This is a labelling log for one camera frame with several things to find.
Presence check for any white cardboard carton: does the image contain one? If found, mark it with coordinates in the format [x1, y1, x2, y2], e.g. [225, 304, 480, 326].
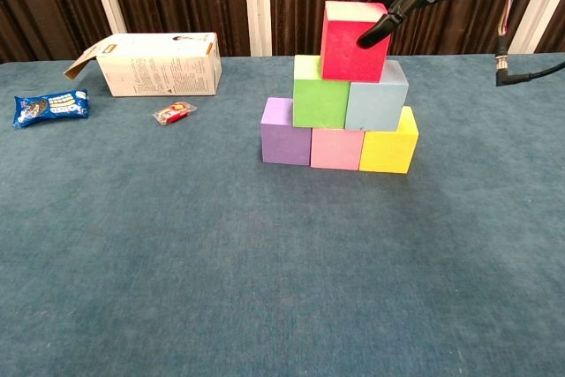
[64, 32, 223, 98]

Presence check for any green foam cube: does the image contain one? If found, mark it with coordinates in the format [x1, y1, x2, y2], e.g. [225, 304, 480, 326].
[292, 54, 351, 129]

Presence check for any pink foam cube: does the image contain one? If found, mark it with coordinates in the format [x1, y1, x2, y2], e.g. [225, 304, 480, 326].
[310, 126, 365, 171]

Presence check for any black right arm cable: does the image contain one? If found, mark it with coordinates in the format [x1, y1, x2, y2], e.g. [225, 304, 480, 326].
[493, 0, 565, 87]

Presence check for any light blue foam cube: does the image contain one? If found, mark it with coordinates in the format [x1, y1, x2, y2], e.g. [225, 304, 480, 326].
[343, 59, 410, 132]

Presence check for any small red candy wrapper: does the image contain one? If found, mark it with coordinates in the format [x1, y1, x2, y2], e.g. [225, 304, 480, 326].
[152, 101, 198, 126]

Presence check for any red foam cube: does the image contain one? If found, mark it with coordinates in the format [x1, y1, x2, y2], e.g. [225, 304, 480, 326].
[319, 0, 394, 84]

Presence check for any purple foam cube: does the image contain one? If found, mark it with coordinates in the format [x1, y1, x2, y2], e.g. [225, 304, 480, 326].
[260, 96, 313, 167]

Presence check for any yellow foam cube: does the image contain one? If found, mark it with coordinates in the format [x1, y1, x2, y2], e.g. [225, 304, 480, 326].
[358, 105, 419, 174]

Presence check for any teal felt table cover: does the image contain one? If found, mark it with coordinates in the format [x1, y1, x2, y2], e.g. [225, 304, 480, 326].
[0, 52, 565, 377]

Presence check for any blue Oreo cookie packet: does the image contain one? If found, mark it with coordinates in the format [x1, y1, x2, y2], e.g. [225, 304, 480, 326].
[11, 87, 90, 130]

